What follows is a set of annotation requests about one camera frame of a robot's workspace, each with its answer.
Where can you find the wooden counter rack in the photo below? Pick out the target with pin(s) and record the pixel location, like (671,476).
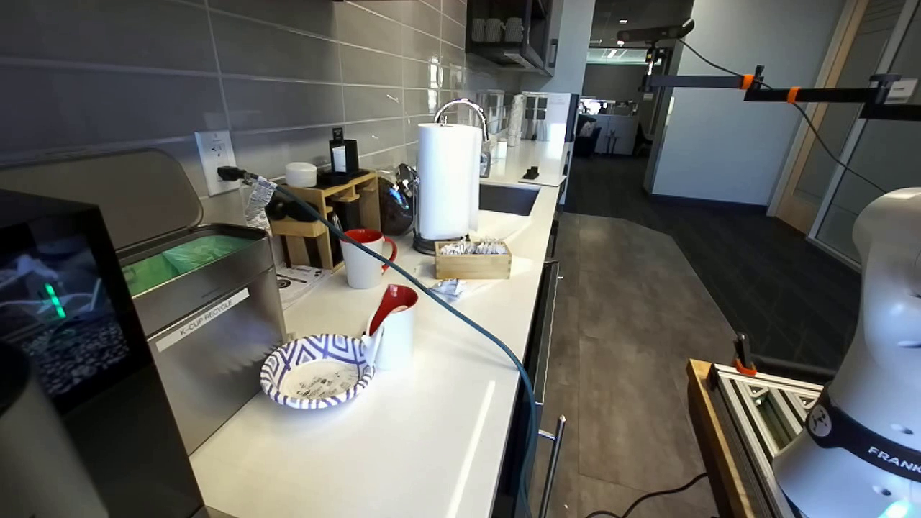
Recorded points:
(318,226)

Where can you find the white wall outlet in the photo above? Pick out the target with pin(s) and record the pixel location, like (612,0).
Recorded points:
(214,154)

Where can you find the blue patterned paper bowl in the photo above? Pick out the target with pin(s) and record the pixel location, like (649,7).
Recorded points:
(315,376)

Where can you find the dark glass bottle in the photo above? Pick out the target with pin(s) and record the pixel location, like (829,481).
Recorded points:
(342,155)

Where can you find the black coffee machine with screen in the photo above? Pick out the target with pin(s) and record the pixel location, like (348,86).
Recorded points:
(89,420)

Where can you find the chrome paper towel holder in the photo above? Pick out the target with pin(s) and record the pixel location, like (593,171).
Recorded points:
(429,245)

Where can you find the white mug red inside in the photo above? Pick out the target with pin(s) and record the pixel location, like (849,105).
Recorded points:
(394,335)

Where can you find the crumpled clear wrapper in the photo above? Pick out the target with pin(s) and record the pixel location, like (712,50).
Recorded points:
(446,289)

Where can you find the white paper towel roll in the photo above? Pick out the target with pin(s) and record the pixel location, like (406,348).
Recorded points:
(446,183)

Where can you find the black power plug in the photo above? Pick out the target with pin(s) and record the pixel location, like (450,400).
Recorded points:
(233,173)

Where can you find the black boom pole orange clips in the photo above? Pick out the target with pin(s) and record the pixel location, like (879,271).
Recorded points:
(835,94)

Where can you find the white countertop appliance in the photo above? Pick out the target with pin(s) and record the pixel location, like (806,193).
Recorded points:
(538,115)

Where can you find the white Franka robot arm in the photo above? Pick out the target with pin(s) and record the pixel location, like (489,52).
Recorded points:
(886,347)

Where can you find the dark upper wall cabinet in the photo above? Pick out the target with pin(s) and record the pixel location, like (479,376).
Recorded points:
(508,32)

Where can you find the small white jar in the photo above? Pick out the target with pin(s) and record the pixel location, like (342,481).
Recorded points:
(301,173)

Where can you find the stainless steel countertop appliance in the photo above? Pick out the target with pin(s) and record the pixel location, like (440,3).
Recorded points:
(220,317)

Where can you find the kitchen sink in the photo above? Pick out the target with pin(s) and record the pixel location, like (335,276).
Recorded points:
(508,200)

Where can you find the wooden box of sachets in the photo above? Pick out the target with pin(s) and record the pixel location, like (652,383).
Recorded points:
(473,261)

